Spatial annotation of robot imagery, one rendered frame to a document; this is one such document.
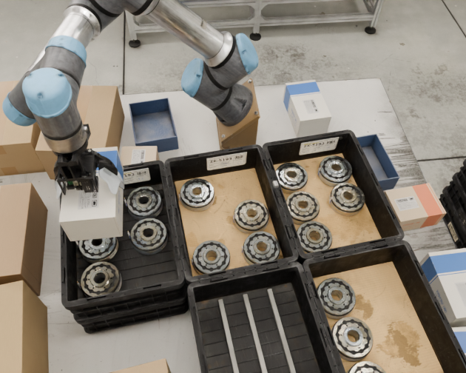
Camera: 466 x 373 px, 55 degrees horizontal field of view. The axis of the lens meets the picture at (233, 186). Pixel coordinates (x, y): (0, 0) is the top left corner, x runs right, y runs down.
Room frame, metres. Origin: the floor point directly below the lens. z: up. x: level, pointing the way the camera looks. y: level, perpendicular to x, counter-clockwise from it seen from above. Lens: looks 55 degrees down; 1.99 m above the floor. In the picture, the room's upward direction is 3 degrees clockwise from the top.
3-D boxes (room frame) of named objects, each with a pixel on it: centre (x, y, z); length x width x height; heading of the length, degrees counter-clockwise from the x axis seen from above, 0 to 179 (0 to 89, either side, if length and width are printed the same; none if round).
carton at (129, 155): (0.91, 0.32, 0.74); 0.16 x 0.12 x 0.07; 4
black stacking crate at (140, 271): (0.58, 0.30, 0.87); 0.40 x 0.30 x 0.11; 15
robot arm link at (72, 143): (0.56, 0.32, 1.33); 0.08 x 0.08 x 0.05
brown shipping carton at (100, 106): (1.03, 0.53, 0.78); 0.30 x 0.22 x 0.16; 3
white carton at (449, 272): (0.53, -0.67, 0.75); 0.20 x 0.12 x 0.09; 11
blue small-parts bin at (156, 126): (1.12, 0.30, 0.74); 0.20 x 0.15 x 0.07; 16
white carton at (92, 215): (0.58, 0.33, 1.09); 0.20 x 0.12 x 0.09; 9
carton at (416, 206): (0.81, -0.59, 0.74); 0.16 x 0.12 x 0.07; 105
